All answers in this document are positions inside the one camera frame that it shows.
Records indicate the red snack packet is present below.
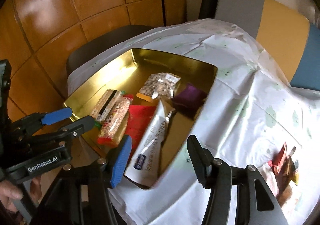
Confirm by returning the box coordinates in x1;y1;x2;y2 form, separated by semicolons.
125;105;156;157

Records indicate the clear orange nut packet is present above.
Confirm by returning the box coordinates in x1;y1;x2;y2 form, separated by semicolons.
137;73;181;103

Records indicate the wafer biscuit packet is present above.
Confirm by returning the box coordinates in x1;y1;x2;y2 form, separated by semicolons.
90;89;124;124

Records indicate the grain bar red-ended packet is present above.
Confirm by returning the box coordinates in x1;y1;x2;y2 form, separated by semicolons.
97;94;133;147

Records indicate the gold and maroon tin box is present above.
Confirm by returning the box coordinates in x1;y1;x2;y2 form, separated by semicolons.
64;48;217;180

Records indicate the small red candy packet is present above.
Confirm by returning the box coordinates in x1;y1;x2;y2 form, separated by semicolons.
267;143;287;177

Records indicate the white green-patterned tablecloth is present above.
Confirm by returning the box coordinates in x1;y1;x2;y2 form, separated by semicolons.
68;19;319;224

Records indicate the person's left hand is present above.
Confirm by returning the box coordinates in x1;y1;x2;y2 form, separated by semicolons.
0;176;42;213

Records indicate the yellow black snack packet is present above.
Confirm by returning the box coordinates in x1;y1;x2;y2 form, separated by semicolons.
283;147;299;185

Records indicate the grey yellow blue headboard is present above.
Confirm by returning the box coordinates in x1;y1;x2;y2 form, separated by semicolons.
215;0;319;90

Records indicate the purple snack packet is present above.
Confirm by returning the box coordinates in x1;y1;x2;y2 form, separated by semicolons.
172;83;207;118

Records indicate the white gold milk powder sachet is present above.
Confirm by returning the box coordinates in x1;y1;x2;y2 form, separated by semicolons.
124;97;175;188

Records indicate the orange crumb snack bag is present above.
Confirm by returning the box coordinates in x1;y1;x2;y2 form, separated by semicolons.
258;162;296;207

